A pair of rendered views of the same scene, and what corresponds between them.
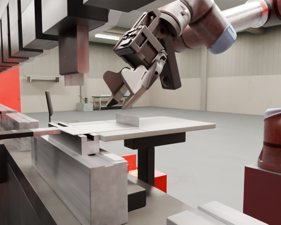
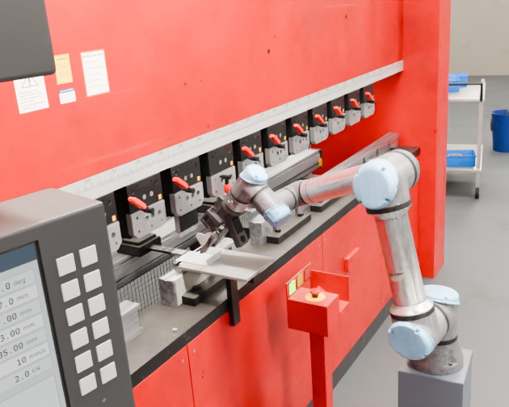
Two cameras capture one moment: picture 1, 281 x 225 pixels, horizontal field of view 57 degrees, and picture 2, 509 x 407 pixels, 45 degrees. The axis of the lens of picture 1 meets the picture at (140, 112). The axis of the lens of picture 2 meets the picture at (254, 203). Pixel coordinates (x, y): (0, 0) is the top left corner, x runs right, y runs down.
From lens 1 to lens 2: 1.90 m
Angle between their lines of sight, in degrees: 66
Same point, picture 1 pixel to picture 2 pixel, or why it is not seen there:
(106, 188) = (166, 289)
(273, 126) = not seen: hidden behind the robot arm
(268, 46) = not seen: outside the picture
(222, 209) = (133, 305)
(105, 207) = (166, 296)
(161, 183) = (320, 312)
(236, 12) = (338, 178)
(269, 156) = not seen: hidden behind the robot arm
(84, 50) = (177, 222)
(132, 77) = (202, 237)
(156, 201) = (202, 308)
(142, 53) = (209, 224)
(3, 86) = (414, 111)
